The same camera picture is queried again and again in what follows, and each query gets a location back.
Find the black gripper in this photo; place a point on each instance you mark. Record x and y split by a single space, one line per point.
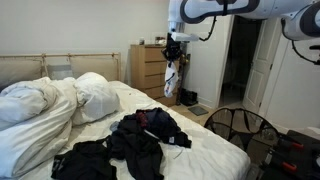
172 48

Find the navy tank top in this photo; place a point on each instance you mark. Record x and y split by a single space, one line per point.
166 128

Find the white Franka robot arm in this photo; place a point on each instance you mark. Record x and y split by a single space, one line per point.
266 8

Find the black mesh laundry basket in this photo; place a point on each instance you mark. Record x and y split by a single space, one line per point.
245 133

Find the wooden chest of drawers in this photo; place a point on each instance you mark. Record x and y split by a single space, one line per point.
150 71

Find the small dark jar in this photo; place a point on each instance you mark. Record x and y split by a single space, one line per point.
141 41

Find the black box on floor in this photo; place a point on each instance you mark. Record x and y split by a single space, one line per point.
188 97

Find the grey flat floor scale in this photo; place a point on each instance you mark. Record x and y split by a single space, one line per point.
198 110

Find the white pillow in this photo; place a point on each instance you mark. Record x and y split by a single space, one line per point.
95 98

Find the small grey cloth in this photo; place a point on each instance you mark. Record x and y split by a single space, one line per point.
114 126

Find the white panel door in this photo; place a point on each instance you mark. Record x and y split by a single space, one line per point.
263 78

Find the black clothes pile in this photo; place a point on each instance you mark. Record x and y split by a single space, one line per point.
136 150

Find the white sheeted mattress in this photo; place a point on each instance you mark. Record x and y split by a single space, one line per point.
206 156

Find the grey cushion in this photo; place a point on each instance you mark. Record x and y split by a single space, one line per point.
60 72

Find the black garment with print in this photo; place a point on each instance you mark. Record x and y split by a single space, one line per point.
85 161

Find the white crumpled duvet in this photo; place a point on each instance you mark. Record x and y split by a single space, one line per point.
33 133

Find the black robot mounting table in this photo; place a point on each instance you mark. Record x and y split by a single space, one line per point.
308 156

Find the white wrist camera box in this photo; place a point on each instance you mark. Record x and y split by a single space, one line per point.
185 37

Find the wooden bed frame with headboard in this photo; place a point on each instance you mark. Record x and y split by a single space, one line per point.
90 65

